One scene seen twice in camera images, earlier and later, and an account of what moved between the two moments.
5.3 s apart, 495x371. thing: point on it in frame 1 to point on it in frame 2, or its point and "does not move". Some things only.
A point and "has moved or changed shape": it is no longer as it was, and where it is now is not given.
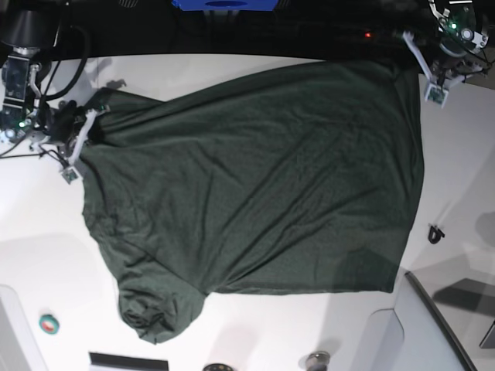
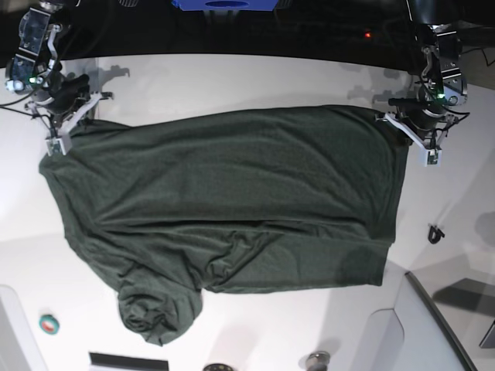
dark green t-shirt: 302,178 has moved or changed shape
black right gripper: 455,57 to 424,118
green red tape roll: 49,324 does not move
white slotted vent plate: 126,362 does not move
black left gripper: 66,121 to 63,95
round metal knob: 318,361 does not move
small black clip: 435,235 does not move
